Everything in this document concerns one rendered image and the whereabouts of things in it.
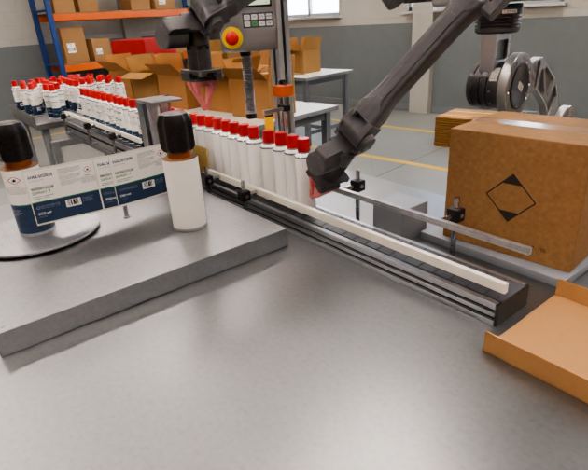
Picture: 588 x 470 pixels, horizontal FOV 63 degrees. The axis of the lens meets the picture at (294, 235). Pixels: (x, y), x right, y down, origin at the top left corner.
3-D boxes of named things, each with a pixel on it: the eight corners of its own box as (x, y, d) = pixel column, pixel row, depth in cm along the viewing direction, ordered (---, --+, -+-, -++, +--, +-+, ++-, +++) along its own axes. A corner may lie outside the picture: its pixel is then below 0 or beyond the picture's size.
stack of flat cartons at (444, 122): (432, 145, 530) (434, 117, 517) (452, 135, 566) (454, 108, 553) (492, 152, 491) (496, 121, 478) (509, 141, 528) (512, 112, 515)
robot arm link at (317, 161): (378, 136, 108) (354, 110, 110) (344, 150, 101) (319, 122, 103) (356, 172, 117) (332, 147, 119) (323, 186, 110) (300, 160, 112)
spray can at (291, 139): (284, 206, 138) (279, 134, 130) (299, 201, 140) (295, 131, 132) (293, 211, 134) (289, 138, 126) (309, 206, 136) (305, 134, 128)
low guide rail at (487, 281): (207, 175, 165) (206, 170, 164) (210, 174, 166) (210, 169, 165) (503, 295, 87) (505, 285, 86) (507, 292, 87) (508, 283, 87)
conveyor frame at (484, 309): (141, 163, 209) (139, 153, 207) (164, 158, 215) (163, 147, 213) (496, 327, 89) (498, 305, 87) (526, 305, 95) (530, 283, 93)
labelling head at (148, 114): (147, 172, 177) (133, 100, 166) (180, 164, 184) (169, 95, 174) (163, 180, 167) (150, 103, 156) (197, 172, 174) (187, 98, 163)
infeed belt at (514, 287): (144, 160, 209) (142, 151, 207) (161, 157, 214) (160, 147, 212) (499, 320, 89) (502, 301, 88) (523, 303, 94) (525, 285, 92)
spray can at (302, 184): (293, 212, 133) (288, 138, 125) (306, 207, 136) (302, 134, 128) (306, 216, 130) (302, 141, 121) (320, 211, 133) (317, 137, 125)
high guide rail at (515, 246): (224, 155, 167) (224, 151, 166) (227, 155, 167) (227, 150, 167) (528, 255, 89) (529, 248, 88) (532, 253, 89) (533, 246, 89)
